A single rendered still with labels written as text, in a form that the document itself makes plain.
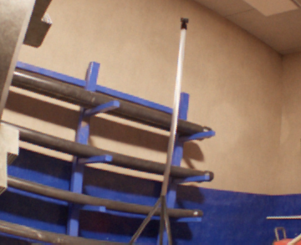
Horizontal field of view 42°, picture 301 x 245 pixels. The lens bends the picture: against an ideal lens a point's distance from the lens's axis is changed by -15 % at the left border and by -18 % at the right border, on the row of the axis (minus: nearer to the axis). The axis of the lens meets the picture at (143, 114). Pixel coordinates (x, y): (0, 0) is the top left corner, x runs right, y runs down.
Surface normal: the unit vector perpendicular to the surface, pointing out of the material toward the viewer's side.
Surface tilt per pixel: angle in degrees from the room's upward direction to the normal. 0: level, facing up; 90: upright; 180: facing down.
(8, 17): 85
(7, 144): 70
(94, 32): 90
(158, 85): 90
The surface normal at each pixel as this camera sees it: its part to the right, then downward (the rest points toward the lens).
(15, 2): 0.60, -0.22
